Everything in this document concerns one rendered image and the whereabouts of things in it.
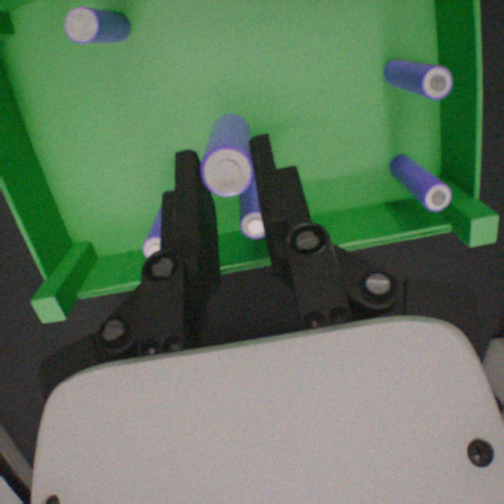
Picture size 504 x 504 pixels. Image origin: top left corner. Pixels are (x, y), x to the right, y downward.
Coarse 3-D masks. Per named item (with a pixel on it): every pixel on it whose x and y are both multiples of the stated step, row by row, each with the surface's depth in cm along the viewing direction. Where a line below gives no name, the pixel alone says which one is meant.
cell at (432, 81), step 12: (396, 60) 24; (384, 72) 24; (396, 72) 22; (408, 72) 21; (420, 72) 19; (432, 72) 19; (444, 72) 19; (396, 84) 23; (408, 84) 21; (420, 84) 19; (432, 84) 19; (444, 84) 19; (432, 96) 20; (444, 96) 20
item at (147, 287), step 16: (160, 256) 11; (176, 256) 11; (144, 272) 11; (160, 272) 11; (176, 272) 10; (144, 288) 10; (160, 288) 10; (176, 288) 10; (144, 304) 10; (160, 304) 10; (176, 304) 10; (144, 320) 10; (160, 320) 10; (176, 320) 10; (192, 320) 12; (144, 336) 9; (160, 336) 9; (176, 336) 9; (192, 336) 12; (208, 336) 12; (144, 352) 9; (160, 352) 9
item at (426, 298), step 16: (416, 288) 10; (432, 288) 10; (448, 288) 10; (464, 288) 10; (352, 304) 10; (400, 304) 10; (416, 304) 10; (432, 304) 9; (448, 304) 9; (464, 304) 9; (448, 320) 9; (464, 320) 9
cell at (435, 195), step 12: (396, 156) 27; (408, 156) 27; (396, 168) 27; (408, 168) 25; (420, 168) 25; (408, 180) 25; (420, 180) 23; (432, 180) 23; (420, 192) 23; (432, 192) 22; (444, 192) 22; (432, 204) 23; (444, 204) 23
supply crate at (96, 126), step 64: (0, 0) 18; (64, 0) 22; (128, 0) 22; (192, 0) 22; (256, 0) 22; (320, 0) 22; (384, 0) 22; (448, 0) 21; (0, 64) 23; (64, 64) 24; (128, 64) 24; (192, 64) 24; (256, 64) 24; (320, 64) 24; (384, 64) 24; (448, 64) 23; (0, 128) 23; (64, 128) 26; (128, 128) 26; (192, 128) 26; (256, 128) 26; (320, 128) 27; (384, 128) 27; (448, 128) 25; (64, 192) 28; (128, 192) 28; (320, 192) 29; (384, 192) 29; (64, 256) 29; (128, 256) 30; (256, 256) 26
